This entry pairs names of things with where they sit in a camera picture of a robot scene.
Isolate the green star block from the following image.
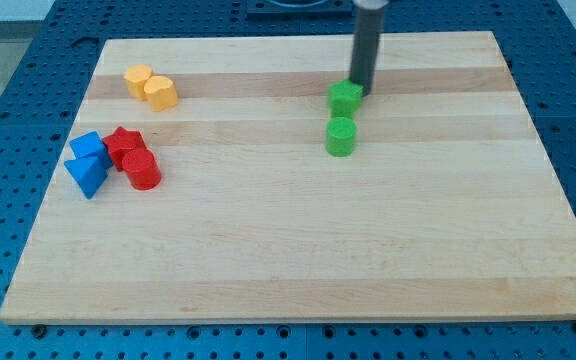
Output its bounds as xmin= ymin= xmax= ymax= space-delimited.
xmin=327 ymin=79 xmax=363 ymax=118

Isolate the blue triangle block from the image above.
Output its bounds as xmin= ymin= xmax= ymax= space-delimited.
xmin=64 ymin=156 xmax=107 ymax=199

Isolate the red cylinder block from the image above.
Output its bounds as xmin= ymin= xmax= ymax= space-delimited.
xmin=122 ymin=148 xmax=162 ymax=191

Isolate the yellow hexagon block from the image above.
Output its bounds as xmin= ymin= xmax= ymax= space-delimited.
xmin=123 ymin=64 xmax=154 ymax=101

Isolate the wooden board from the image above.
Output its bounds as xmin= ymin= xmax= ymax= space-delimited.
xmin=0 ymin=31 xmax=576 ymax=325

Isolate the red star block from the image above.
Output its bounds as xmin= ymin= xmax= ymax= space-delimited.
xmin=102 ymin=126 xmax=146 ymax=172

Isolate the green cylinder block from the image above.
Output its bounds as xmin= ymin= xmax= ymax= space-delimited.
xmin=325 ymin=117 xmax=357 ymax=157

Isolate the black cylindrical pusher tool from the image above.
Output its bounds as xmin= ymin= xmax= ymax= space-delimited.
xmin=349 ymin=0 xmax=390 ymax=96

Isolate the yellow heart block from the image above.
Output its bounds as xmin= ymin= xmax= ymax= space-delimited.
xmin=144 ymin=75 xmax=179 ymax=112

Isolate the blue cube block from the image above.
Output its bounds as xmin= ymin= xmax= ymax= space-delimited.
xmin=69 ymin=131 xmax=113 ymax=169

